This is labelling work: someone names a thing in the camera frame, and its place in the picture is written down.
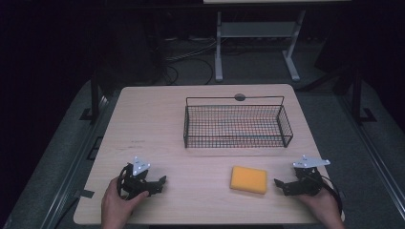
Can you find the black metal post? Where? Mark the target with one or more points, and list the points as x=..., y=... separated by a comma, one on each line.
x=94, y=95
x=358, y=95

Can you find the person's right hand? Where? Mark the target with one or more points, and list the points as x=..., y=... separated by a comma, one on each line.
x=320, y=205

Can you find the black tape strip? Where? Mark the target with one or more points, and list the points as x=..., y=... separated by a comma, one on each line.
x=86, y=193

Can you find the white metal stand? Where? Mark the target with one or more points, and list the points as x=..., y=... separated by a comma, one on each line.
x=254, y=30

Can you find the aluminium rail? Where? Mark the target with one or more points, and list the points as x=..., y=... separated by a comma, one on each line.
x=372, y=149
x=76, y=159

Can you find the dark round table grommet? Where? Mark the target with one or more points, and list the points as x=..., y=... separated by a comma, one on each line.
x=239, y=97

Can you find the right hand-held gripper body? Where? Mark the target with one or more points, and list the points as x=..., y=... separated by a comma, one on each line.
x=308, y=178

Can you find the person's left hand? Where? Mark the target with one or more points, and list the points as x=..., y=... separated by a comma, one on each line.
x=116, y=203

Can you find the yellow sponge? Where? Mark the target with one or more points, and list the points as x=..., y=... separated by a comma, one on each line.
x=249, y=179

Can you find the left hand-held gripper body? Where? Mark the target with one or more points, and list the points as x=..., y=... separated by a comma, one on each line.
x=137, y=178

